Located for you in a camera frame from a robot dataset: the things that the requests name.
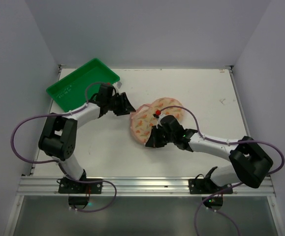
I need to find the aluminium mounting rail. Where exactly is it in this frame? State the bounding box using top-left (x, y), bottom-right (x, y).
top-left (16, 176), bottom-right (276, 197)

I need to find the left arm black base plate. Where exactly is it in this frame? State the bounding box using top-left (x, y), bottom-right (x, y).
top-left (57, 177), bottom-right (102, 209)

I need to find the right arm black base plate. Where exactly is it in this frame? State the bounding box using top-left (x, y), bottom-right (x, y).
top-left (188, 173), bottom-right (233, 207)

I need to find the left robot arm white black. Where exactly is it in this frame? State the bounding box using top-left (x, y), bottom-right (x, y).
top-left (38, 82), bottom-right (136, 181)

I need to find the green plastic tray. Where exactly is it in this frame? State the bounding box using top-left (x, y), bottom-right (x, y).
top-left (46, 58), bottom-right (120, 112)

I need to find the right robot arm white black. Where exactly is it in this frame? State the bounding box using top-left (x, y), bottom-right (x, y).
top-left (145, 115), bottom-right (273, 193)

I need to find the carrot print laundry bag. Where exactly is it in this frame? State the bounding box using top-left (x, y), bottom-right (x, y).
top-left (130, 97), bottom-right (183, 145)

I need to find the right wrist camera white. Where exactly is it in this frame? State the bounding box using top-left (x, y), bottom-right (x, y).
top-left (153, 110), bottom-right (166, 126)

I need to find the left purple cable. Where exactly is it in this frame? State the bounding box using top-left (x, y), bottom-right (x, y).
top-left (10, 83), bottom-right (118, 213)

